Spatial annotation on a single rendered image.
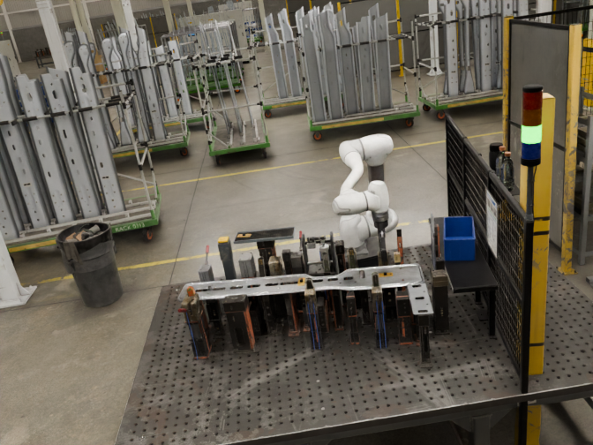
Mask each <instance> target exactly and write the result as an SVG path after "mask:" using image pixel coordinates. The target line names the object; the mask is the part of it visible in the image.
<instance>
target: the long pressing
mask: <svg viewBox="0 0 593 445"><path fill-rule="evenodd" d="M360 269H363V270H364V273H365V278H359V270H360ZM374 271H377V272H378V273H379V274H381V273H385V272H387V273H391V272H392V273H393V276H385V277H380V278H379V283H380V284H381V288H382V289H384V288H395V287H407V285H408V284H415V283H425V279H424V274H423V270H422V268H421V266H420V265H419V264H416V263H411V264H401V265H391V266H380V267H369V268H350V269H347V270H345V271H343V272H342V273H340V274H339V275H327V276H316V277H314V276H310V275H307V274H296V275H277V276H266V277H255V278H245V279H234V280H223V281H212V282H203V283H187V284H186V285H185V286H184V287H183V288H182V290H181V292H180V294H179V296H178V298H177V300H178V301H179V302H183V300H184V297H185V295H186V294H188V293H187V287H188V286H192V287H193V288H194V290H195V293H198V294H199V300H210V299H221V298H225V296H228V295H240V294H246V295H247V297H254V296H265V295H276V294H287V293H298V292H304V291H305V287H306V284H304V285H303V286H297V284H286V285H281V283H292V282H298V279H299V278H304V277H305V278H306V277H308V276H309V277H311V278H312V280H323V282H318V283H313V286H314V287H315V291H321V290H346V291H352V290H371V289H372V272H374ZM345 277H353V279H351V280H344V278H345ZM335 278H337V279H338V280H337V281H328V279H335ZM270 283H278V285H275V286H266V284H270ZM250 285H260V286H259V287H254V288H248V286H250ZM208 286H211V287H212V289H217V288H225V290H208V291H201V292H196V290H206V289H208ZM238 286H243V288H242V289H233V290H231V289H230V288H231V287H238ZM379 286H380V285H379ZM279 288H280V289H279Z"/></svg>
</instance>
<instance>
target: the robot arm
mask: <svg viewBox="0 0 593 445"><path fill-rule="evenodd" d="M393 148H394V145H393V141H392V140H391V138H390V137H389V136H387V135H385V134H374V135H370V136H366V137H363V138H361V139H358V140H352V141H344V142H342V143H341V144H340V148H339V152H340V157H341V159H342V161H343V162H344V163H345V164H346V165H347V166H348V167H350V168H351V169H352V171H351V173H350V174H349V176H348V178H347V179H346V181H345V182H344V183H343V185H342V188H341V194H340V195H339V196H338V197H337V198H335V199H334V201H333V204H332V207H333V210H334V212H335V213H336V214H337V215H342V217H341V220H340V223H339V232H340V238H341V240H344V247H345V258H348V255H347V250H348V249H349V247H354V248H355V249H356V250H357V256H359V255H367V254H369V253H368V251H367V247H366V244H367V241H365V240H366V239H367V238H371V237H376V236H378V233H379V247H380V251H381V260H382V262H386V261H387V249H386V240H385V238H386V233H388V232H389V231H391V230H393V229H394V228H395V227H396V226H397V224H398V217H397V214H396V213H395V212H394V211H393V210H392V209H389V207H388V205H389V196H388V190H387V186H386V184H385V183H384V181H385V179H384V161H385V160H386V158H387V155H389V154H390V153H391V152H392V151H393ZM363 160H364V161H365V162H366V163H367V171H368V183H369V186H368V190H367V191H365V192H356V191H354V190H352V188H353V187H354V185H355V184H356V183H357V181H358V180H359V179H360V177H361V176H362V175H363V172H364V165H363V163H362V161H363ZM365 211H367V212H366V215H360V213H363V212H365Z"/></svg>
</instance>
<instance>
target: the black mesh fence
mask: <svg viewBox="0 0 593 445"><path fill-rule="evenodd" d="M445 128H446V156H447V210H448V216H454V215H463V216H473V219H474V228H475V237H476V241H477V236H479V242H478V241H477V242H478V246H479V248H480V250H481V252H482V254H483V256H484V257H485V260H486V262H487V264H488V266H489V267H490V269H491V271H492V273H493V275H494V277H495V279H497V283H498V284H499V290H497V295H496V291H495V325H496V327H497V330H498V331H499V335H500V337H501V339H502V341H503V344H504V345H505V347H506V349H507V353H508V355H509V357H510V359H511V361H512V363H513V365H514V369H515V371H516V372H517V375H518V377H519V379H520V391H521V392H522V394H528V393H529V341H530V315H531V288H532V262H533V236H534V222H526V221H525V220H524V217H525V214H526V213H525V212H524V210H523V209H522V208H521V206H520V205H519V204H518V202H517V201H516V200H515V199H514V197H513V196H512V194H511V193H510V192H509V191H508V189H507V188H506V187H505V186H504V185H503V184H502V182H501V181H500V180H499V178H498V177H497V176H496V175H495V173H494V172H493V173H491V171H492V169H491V168H490V167H489V165H488V164H487V163H486V161H485V160H484V159H483V157H482V156H481V155H478V154H479V153H478V152H477V150H476V149H475V148H474V147H473V145H472V144H471V143H470V141H469V140H468V137H466V136H465V135H464V134H463V132H462V131H461V129H460V128H459V127H458V126H457V124H456V123H455V122H454V120H453V119H452V118H451V117H450V115H449V114H445ZM476 159H477V162H476ZM476 165H477V168H476V170H475V166H476ZM475 172H476V176H475V177H474V173H475ZM485 172H486V176H485ZM481 173H482V179H481ZM473 178H474V179H475V182H474V184H472V180H473ZM485 179H486V185H485ZM469 181H470V183H471V184H472V185H473V187H472V188H470V187H469ZM481 181H482V188H481ZM495 185H496V190H495ZM485 187H487V189H488V190H489V191H490V193H491V194H492V196H493V198H494V199H495V192H496V201H497V202H498V195H499V203H498V205H499V213H498V216H499V223H498V226H499V232H498V256H499V257H498V261H497V267H496V258H495V256H494V255H493V253H492V250H491V248H490V247H489V246H488V244H487V242H488V213H487V242H486V221H485V216H486V213H485V206H486V204H485V197H486V195H485ZM498 189H499V193H498ZM481 190H482V197H481ZM502 195H503V199H502ZM480 198H481V205H480ZM500 199H501V207H500ZM505 199H506V203H505ZM502 201H503V202H502ZM505 205H506V213H505ZM480 207H481V213H480ZM511 207H512V211H511ZM500 210H501V217H500ZM513 210H514V211H515V216H514V213H513ZM509 213H510V220H509ZM511 214H512V222H511ZM516 214H517V219H516ZM479 215H481V218H480V219H479ZM505 216H506V224H505ZM518 216H519V219H518ZM513 217H514V219H515V220H514V225H513ZM520 218H521V221H520ZM500 220H501V228H500ZM503 223H504V232H503ZM509 223H510V230H509ZM523 224H524V227H523ZM511 225H512V232H511ZM505 226H506V230H505ZM478 229H479V230H480V232H479V235H478ZM500 230H501V237H500ZM507 231H508V238H507ZM509 233H510V241H509ZM503 234H504V242H503ZM517 234H518V243H517ZM515 236H516V240H515ZM519 237H520V245H519ZM500 240H501V242H500ZM521 240H522V241H523V250H522V248H521ZM484 241H485V246H484ZM507 241H508V249H507ZM515 243H516V250H515ZM503 244H504V252H503ZM517 246H518V254H517ZM512 248H513V256H512ZM519 248H520V257H519ZM484 249H485V254H484ZM506 249H507V252H508V257H507V256H506ZM521 251H522V254H523V261H522V259H521ZM503 254H504V259H503ZM515 254H516V262H515ZM517 256H518V260H517ZM510 258H511V264H510ZM506 259H507V264H506ZM512 259H513V266H512ZM510 266H511V273H510ZM496 270H497V276H496ZM501 270H502V278H501ZM512 270H513V274H512ZM520 273H521V280H520ZM518 274H519V277H518ZM504 276H505V282H504ZM516 277H517V283H516ZM501 280H502V287H501ZM518 280H519V287H518ZM520 283H521V289H520ZM508 284H509V291H508ZM504 285H505V292H504ZM501 290H502V297H501ZM513 292H514V295H515V302H514V299H513ZM481 293H482V295H483V298H484V301H485V303H486V305H487V310H477V316H478V319H479V320H480V321H488V320H489V291H488V290H487V291H481ZM508 293H509V301H508ZM504 295H505V302H504ZM496 297H497V303H496ZM516 298H517V301H516ZM511 299H512V305H511ZM513 302H514V309H513ZM504 304H505V306H504ZM496 306H497V309H496ZM511 308H512V315H511ZM521 309H522V314H521ZM502 310H503V312H502ZM519 310H520V311H519ZM513 312H514V313H513ZM517 313H518V318H517ZM509 314H510V321H509ZM519 314H520V321H519ZM515 317H516V324H515ZM521 317H522V324H521ZM511 318H512V325H511ZM502 320H503V325H502ZM505 320H506V321H505ZM517 321H518V328H517ZM505 324H506V331H505ZM509 324H510V331H509ZM519 324H520V331H519ZM515 327H516V334H515ZM521 328H522V329H521ZM517 330H518V336H517ZM507 332H508V336H507ZM509 334H510V340H509ZM515 338H516V341H515ZM512 339H513V346H512ZM518 346H519V350H518ZM520 346H521V353H520ZM516 352H517V356H516ZM518 352H519V359H518ZM520 356H521V363H520ZM527 419H528V401H526V402H520V403H519V432H518V445H527Z"/></svg>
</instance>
